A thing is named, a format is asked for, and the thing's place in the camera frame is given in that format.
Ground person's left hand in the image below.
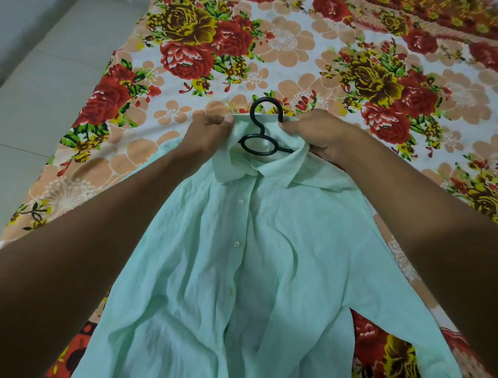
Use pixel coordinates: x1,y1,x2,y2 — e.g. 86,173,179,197
176,112,236,169

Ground person's right hand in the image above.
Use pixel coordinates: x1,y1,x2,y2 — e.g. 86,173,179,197
278,109,359,163

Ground black hanger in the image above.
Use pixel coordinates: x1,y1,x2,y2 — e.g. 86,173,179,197
238,96,296,157

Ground mint green shirt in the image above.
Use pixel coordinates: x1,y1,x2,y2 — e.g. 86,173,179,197
71,113,464,378

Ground person's left forearm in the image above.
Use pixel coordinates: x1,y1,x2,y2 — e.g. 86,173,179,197
0,151,203,378

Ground person's right forearm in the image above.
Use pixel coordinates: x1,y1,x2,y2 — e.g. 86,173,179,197
334,127,498,375

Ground red floral bedsheet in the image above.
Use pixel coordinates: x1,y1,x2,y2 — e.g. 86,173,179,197
0,0,498,378

